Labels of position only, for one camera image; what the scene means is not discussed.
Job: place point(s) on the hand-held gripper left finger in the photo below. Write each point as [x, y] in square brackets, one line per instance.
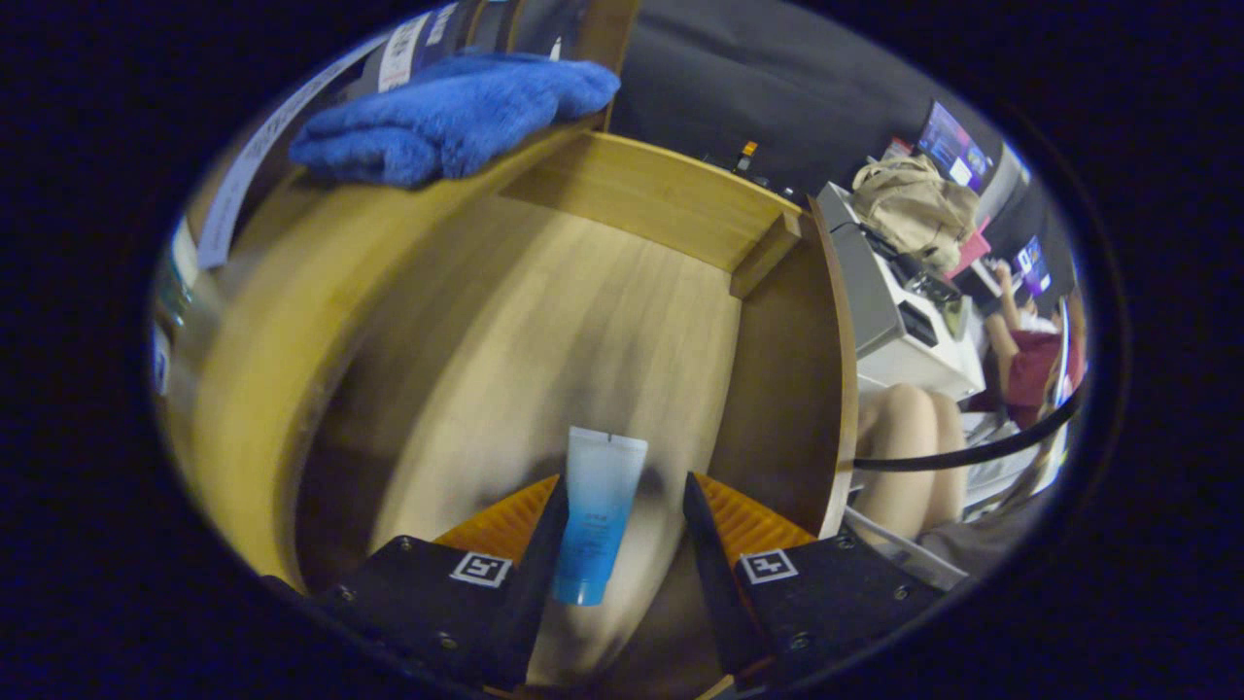
[530, 583]

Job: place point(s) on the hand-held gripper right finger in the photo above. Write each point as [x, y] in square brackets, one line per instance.
[714, 583]

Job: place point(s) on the blue squeeze tube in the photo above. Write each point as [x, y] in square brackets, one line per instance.
[598, 506]

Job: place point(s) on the wooden drawer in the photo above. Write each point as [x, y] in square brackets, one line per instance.
[583, 311]

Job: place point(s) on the wooden countertop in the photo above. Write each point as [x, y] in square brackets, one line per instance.
[277, 209]

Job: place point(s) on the black curved tube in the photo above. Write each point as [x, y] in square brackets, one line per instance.
[972, 454]

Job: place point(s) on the white desk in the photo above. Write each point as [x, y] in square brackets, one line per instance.
[875, 321]

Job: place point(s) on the beige bag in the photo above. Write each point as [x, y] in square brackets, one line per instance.
[914, 209]

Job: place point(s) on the orange and black tool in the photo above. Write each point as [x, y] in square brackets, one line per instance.
[746, 156]

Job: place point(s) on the computer monitor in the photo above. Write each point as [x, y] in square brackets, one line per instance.
[952, 146]
[1030, 264]

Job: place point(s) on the blue towel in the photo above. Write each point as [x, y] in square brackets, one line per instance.
[447, 117]

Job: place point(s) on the lavender leaning book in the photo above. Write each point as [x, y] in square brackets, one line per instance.
[253, 160]

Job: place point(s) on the black backdrop cloth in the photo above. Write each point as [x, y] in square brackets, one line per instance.
[777, 78]

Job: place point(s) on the white upright book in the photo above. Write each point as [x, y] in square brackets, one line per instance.
[403, 49]

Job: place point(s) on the dark blue upright book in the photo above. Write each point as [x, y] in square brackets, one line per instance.
[486, 24]

